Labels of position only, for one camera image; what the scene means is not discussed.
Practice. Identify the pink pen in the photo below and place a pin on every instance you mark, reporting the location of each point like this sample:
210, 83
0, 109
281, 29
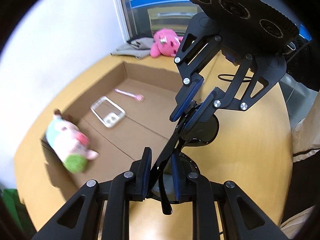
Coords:
137, 97

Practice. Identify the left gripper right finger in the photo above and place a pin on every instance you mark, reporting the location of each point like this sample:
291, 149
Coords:
220, 211

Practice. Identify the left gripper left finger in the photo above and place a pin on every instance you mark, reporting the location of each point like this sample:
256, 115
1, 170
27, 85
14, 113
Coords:
101, 209

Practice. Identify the clear phone case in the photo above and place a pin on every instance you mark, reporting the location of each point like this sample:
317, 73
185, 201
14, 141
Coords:
108, 112

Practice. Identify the pink plush toy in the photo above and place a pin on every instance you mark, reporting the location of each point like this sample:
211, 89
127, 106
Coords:
167, 43

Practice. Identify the brown cardboard tray box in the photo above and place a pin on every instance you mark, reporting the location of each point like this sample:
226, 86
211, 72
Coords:
146, 123

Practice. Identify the black sunglasses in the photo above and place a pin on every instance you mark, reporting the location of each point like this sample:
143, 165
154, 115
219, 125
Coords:
198, 127

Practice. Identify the pig plush green hair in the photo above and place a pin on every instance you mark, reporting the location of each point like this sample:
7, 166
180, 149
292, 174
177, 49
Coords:
69, 143

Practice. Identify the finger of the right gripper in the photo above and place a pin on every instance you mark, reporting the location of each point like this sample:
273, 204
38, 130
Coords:
268, 72
191, 79

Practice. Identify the grey folded cloth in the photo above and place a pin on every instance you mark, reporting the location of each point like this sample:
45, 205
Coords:
138, 48

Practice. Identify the green table cloth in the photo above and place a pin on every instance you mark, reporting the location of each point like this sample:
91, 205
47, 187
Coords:
16, 210

